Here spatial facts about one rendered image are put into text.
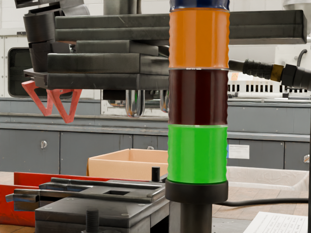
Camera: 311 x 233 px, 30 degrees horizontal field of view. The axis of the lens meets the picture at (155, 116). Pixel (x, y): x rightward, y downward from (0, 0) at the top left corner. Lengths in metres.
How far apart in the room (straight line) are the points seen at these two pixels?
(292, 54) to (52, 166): 2.60
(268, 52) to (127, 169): 4.33
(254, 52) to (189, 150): 6.77
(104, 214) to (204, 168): 0.23
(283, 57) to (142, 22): 5.13
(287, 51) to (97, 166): 3.07
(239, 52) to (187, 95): 6.87
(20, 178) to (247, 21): 0.56
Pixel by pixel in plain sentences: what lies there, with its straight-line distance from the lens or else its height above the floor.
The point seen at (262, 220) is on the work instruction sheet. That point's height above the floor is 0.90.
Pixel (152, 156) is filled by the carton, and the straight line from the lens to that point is 3.52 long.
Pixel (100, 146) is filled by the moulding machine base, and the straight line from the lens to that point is 5.66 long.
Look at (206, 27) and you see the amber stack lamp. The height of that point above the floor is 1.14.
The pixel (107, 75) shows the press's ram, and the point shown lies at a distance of 0.58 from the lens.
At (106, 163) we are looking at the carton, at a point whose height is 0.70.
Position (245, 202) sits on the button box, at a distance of 1.04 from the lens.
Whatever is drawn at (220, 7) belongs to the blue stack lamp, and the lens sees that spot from 0.36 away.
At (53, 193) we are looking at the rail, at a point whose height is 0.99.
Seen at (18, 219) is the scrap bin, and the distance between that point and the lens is 0.89.
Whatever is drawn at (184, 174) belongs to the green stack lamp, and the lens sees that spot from 0.35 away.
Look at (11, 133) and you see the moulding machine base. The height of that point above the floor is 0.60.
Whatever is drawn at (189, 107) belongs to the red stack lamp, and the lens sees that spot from 0.35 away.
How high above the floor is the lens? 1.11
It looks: 3 degrees down
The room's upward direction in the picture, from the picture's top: 1 degrees clockwise
